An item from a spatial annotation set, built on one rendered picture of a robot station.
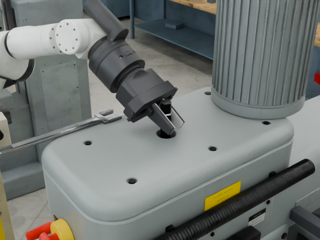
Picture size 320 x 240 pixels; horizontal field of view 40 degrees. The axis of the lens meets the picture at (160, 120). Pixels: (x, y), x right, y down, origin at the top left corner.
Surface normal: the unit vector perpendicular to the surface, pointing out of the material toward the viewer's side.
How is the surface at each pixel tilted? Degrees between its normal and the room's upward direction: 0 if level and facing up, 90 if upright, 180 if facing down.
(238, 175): 90
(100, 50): 56
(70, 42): 78
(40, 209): 0
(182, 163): 0
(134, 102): 52
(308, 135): 0
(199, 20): 90
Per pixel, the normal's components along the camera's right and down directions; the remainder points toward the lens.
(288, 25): 0.20, 0.47
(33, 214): 0.00, -0.88
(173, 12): -0.80, 0.29
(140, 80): 0.39, -0.60
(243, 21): -0.63, 0.37
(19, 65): 0.71, 0.43
